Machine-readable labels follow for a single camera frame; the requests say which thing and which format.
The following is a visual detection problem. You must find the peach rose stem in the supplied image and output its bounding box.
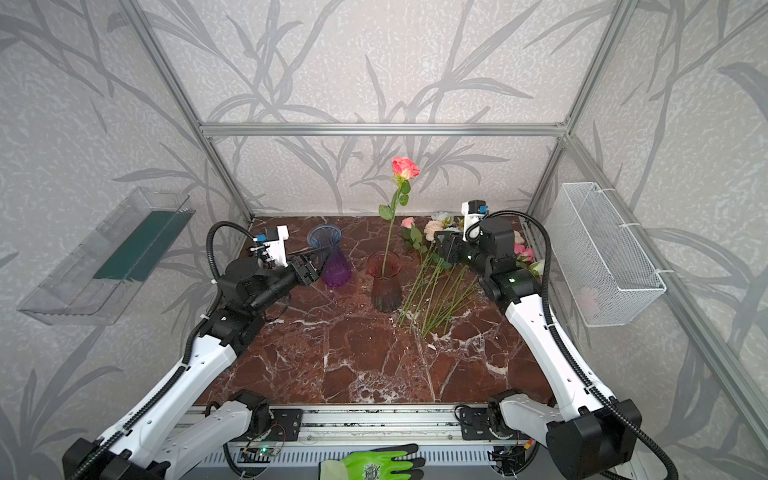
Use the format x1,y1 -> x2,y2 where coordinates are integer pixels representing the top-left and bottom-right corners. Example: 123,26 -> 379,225
398,219 -> 445,325

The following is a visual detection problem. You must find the red glass vase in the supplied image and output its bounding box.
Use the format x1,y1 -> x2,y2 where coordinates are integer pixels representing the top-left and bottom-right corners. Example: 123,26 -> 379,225
366,251 -> 402,313

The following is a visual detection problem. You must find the pink red rose stem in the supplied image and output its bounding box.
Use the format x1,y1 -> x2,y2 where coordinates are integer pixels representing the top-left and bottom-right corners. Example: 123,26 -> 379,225
379,157 -> 420,276

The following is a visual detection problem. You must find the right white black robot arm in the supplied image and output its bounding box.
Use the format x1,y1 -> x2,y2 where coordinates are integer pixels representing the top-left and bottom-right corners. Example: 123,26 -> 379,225
434,200 -> 679,479

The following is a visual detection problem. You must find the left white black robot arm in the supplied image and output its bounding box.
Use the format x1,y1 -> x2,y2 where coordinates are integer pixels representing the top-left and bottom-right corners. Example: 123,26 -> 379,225
62,221 -> 336,479

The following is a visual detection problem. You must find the blue purple glass vase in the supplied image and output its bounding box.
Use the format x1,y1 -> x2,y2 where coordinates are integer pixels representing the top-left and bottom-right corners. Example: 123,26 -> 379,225
307,224 -> 352,288

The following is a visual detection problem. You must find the small pink rose stem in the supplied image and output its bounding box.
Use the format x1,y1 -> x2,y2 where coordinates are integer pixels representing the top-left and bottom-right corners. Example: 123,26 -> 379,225
401,217 -> 427,257

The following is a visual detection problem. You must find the pink white flower bunch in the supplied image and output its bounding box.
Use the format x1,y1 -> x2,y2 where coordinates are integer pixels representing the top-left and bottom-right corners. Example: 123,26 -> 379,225
407,211 -> 547,340

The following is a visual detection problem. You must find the green circuit board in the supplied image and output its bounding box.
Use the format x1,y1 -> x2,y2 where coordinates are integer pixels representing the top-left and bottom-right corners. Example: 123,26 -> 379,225
240,445 -> 282,463

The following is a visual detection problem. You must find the green work glove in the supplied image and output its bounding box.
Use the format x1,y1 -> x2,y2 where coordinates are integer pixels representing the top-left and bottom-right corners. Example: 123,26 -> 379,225
319,443 -> 426,480

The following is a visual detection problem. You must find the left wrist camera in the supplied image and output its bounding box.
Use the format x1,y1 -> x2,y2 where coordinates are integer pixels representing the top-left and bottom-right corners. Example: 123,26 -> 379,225
250,225 -> 289,268

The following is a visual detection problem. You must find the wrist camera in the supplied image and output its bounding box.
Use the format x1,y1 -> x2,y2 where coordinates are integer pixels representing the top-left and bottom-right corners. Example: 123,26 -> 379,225
250,225 -> 289,268
461,200 -> 488,242

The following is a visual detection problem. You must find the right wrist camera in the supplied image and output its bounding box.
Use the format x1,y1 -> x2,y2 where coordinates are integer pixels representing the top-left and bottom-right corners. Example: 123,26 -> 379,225
461,200 -> 488,242

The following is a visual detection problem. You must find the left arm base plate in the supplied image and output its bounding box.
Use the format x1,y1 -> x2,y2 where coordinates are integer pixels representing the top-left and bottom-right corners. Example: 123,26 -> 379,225
255,408 -> 304,443

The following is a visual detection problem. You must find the white wire mesh basket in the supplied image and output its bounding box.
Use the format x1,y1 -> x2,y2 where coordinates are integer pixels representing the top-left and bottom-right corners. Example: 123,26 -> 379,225
545,182 -> 667,328

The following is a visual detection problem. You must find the aluminium front rail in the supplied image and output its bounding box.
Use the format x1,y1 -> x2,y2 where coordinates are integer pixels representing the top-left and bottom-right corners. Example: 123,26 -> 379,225
173,403 -> 541,448

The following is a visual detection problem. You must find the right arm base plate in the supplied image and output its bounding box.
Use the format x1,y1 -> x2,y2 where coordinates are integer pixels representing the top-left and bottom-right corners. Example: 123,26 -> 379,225
453,404 -> 497,441

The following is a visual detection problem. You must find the clear plastic wall shelf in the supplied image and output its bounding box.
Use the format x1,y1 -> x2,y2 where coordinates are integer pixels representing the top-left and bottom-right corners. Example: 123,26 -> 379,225
18,187 -> 195,326

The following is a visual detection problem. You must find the aluminium cage frame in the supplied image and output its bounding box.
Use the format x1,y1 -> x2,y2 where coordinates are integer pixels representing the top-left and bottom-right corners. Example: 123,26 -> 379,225
118,1 -> 767,447

